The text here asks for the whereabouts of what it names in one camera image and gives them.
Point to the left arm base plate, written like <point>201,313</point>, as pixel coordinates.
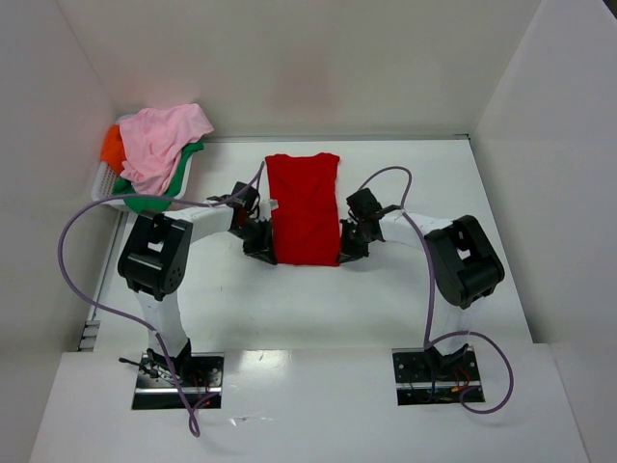
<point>155,390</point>

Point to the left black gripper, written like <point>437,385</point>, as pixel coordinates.
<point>260,236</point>

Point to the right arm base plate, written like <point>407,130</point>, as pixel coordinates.
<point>426,377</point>

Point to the red t shirt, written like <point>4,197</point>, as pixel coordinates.
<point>305,223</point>

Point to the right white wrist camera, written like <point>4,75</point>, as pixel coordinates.
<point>364,207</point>

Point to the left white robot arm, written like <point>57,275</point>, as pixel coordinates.
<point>153,263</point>

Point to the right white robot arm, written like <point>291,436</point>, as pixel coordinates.
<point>463,264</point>

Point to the orange t shirt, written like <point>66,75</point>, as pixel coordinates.
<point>112,151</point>

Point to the pink t shirt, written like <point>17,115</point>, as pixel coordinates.
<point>153,140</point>

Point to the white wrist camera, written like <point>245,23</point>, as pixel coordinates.
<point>248,204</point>
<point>364,207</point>

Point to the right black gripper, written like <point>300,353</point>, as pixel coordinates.
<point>352,236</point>

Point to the green t shirt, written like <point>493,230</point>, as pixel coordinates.
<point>124,187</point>

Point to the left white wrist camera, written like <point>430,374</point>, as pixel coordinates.
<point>248,204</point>

